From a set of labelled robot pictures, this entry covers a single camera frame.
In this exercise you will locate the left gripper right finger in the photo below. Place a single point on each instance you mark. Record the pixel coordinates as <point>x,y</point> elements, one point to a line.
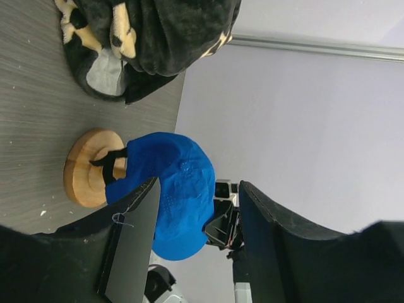
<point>292,259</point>

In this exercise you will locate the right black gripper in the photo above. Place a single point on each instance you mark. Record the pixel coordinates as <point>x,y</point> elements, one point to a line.
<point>224,230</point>

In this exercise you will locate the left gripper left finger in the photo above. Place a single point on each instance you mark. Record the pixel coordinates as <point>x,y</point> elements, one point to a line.
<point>103,257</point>

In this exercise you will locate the blue cap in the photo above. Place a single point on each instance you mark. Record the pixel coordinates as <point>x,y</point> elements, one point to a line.
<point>187,187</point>

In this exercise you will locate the wooden hat stand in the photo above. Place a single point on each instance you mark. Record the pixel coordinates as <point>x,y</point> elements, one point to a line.
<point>83,182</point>

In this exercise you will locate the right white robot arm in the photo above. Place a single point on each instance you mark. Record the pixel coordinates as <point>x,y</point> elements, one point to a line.
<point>161,286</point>

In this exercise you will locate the black patterned plush blanket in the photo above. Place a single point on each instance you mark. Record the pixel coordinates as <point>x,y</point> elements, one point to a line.
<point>126,50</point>

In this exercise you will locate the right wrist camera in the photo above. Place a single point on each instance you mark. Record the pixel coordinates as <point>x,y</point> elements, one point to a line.
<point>226,190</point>

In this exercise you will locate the right aluminium frame post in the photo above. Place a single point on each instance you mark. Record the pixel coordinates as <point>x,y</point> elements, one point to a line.
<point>390,54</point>

